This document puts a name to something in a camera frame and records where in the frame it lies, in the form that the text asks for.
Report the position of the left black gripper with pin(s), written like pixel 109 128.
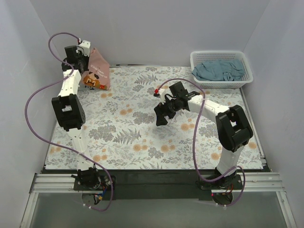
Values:
pixel 83 69

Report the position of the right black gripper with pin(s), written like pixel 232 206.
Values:
pixel 164 111

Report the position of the pink t shirt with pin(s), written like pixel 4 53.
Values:
pixel 98 74

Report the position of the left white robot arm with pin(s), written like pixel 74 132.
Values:
pixel 70 114

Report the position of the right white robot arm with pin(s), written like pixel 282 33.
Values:
pixel 234 130

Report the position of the floral patterned table cloth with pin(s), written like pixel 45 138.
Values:
pixel 121 126

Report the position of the white plastic laundry basket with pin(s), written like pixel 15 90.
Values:
pixel 197 57

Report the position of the blue grey t shirt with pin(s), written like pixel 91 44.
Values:
pixel 219 70

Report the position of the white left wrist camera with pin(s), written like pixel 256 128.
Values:
pixel 85 46

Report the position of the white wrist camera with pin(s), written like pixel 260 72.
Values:
pixel 160 93
pixel 85 46

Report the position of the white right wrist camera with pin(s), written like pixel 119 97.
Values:
pixel 160 93

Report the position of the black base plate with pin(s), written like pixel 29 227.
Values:
pixel 151 185

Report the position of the aluminium frame rail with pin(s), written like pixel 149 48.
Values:
pixel 64 183

